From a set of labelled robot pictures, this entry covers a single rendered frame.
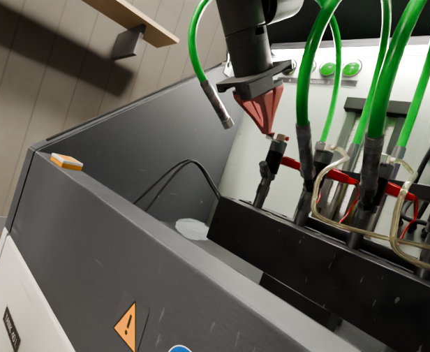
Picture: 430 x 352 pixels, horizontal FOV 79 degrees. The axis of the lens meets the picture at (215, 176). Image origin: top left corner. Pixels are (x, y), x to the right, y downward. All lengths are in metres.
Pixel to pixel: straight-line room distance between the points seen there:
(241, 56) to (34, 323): 0.45
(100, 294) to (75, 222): 0.10
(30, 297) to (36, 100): 2.07
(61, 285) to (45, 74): 2.16
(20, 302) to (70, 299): 0.15
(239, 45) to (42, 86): 2.16
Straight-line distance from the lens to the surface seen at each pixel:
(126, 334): 0.28
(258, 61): 0.39
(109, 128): 0.60
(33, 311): 0.47
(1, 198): 2.56
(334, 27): 0.69
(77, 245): 0.36
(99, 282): 0.32
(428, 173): 0.70
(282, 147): 0.46
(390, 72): 0.30
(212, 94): 0.48
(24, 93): 2.44
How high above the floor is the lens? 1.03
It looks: 2 degrees down
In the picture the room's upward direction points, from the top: 19 degrees clockwise
